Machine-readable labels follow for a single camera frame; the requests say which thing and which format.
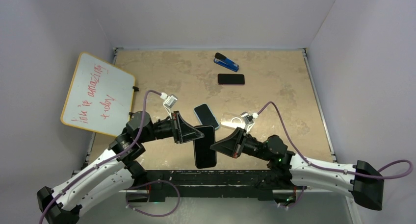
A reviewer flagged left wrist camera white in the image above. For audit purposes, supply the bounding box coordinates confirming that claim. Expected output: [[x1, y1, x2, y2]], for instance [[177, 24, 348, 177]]
[[160, 92, 178, 118]]

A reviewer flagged light blue phone case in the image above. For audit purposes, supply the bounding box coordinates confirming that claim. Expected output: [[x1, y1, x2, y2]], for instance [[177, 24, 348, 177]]
[[193, 103, 221, 131]]

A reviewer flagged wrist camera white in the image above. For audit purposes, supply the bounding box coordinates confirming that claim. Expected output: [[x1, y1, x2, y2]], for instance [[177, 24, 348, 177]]
[[160, 92, 178, 118], [240, 112, 259, 133]]

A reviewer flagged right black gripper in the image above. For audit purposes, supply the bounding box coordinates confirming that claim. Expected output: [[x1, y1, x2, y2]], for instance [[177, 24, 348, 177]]
[[210, 127, 271, 161]]

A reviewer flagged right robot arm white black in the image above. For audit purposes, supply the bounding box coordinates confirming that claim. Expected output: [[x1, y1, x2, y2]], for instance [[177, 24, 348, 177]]
[[210, 127, 384, 211]]

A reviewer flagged black phone pink edge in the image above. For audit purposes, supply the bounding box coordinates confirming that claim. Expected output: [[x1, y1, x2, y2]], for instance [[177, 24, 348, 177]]
[[217, 74, 245, 85]]

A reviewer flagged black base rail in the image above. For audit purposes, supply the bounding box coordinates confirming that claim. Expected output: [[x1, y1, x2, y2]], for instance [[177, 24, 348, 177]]
[[115, 170, 308, 202]]

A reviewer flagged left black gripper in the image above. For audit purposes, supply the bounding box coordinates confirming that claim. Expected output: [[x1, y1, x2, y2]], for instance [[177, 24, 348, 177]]
[[139, 110, 204, 143]]

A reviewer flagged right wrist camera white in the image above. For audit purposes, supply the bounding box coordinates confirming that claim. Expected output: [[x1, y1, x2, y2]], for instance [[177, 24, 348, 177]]
[[240, 112, 259, 133]]

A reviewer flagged blue black stapler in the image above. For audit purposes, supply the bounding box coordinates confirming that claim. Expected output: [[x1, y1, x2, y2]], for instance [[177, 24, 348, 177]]
[[213, 52, 239, 72]]

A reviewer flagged whiteboard with yellow frame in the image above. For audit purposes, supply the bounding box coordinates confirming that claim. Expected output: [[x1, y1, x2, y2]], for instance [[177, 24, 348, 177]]
[[60, 52, 136, 136]]

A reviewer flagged black phone case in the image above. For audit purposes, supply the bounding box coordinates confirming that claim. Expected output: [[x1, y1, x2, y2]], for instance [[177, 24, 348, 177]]
[[193, 125, 218, 170]]

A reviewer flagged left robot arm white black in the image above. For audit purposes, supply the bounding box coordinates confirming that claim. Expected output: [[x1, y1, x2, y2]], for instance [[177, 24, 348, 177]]
[[36, 111, 204, 224]]

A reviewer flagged clear magsafe phone case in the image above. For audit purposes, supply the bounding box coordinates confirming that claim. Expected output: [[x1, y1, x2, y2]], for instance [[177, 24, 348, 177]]
[[220, 112, 245, 129]]

